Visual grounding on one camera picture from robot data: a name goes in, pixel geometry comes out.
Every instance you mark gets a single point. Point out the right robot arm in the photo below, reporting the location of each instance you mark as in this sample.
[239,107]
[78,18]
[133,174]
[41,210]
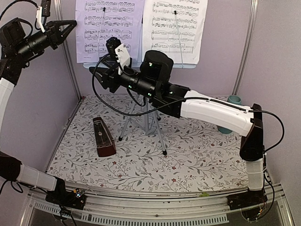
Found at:
[211,113]

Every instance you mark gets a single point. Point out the brown wooden metronome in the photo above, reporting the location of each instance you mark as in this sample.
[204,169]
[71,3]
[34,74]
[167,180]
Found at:
[105,144]

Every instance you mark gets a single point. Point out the aluminium base frame rail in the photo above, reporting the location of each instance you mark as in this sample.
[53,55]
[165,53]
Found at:
[113,207]

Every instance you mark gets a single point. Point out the teal cup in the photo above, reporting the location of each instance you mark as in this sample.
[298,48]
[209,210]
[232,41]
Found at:
[234,100]

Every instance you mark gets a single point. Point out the white sheet music page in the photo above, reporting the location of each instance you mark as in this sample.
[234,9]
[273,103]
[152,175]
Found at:
[174,27]

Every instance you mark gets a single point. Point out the right aluminium frame post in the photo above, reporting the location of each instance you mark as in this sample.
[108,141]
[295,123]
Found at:
[247,45]

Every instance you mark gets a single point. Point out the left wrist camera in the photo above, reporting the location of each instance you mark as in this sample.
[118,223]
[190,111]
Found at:
[43,12]

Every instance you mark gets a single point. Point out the light blue music stand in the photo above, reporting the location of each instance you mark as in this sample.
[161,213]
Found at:
[171,34]

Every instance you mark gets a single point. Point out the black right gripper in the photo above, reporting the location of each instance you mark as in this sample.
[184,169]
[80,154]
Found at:
[106,77]

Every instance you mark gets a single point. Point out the floral patterned table mat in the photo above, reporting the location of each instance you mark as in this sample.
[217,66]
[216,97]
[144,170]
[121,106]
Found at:
[183,156]

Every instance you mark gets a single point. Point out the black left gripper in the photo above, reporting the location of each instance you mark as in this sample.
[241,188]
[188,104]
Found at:
[53,33]

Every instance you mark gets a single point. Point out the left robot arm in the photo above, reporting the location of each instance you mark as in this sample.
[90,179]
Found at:
[37,97]

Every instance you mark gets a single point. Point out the aluminium frame post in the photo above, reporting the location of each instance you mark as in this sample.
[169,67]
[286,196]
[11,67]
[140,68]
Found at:
[66,51]
[247,45]

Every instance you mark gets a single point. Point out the left aluminium frame post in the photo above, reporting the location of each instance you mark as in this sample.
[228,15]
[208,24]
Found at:
[66,51]

